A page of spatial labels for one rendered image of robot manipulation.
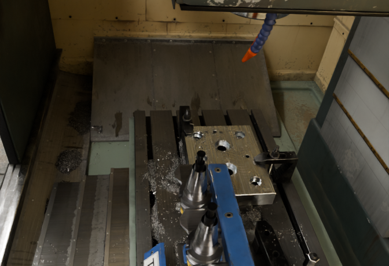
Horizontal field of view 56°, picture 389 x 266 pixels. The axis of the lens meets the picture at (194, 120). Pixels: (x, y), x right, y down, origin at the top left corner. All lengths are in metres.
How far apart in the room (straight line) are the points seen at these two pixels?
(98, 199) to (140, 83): 0.69
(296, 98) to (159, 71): 0.82
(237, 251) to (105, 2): 1.46
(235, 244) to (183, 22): 1.43
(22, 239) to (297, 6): 1.13
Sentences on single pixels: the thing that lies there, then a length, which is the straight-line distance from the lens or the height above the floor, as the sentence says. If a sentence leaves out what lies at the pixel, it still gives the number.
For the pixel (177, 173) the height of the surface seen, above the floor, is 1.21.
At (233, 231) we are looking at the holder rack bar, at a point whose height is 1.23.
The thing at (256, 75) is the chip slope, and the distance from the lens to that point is 1.93.
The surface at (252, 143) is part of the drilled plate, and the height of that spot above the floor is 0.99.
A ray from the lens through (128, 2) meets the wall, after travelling 1.86.
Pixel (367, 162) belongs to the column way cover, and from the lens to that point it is 1.22.
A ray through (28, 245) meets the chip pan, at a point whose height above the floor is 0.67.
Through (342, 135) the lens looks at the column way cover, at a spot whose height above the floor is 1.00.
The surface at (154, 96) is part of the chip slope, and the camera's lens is 1.77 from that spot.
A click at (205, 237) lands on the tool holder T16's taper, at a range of 0.59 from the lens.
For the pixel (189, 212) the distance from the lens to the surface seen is 0.68.
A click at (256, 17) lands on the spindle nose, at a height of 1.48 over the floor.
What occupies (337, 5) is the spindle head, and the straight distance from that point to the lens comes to 0.49.
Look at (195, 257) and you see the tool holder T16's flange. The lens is 0.63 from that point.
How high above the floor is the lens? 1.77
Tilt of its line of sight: 40 degrees down
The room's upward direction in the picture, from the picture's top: 7 degrees clockwise
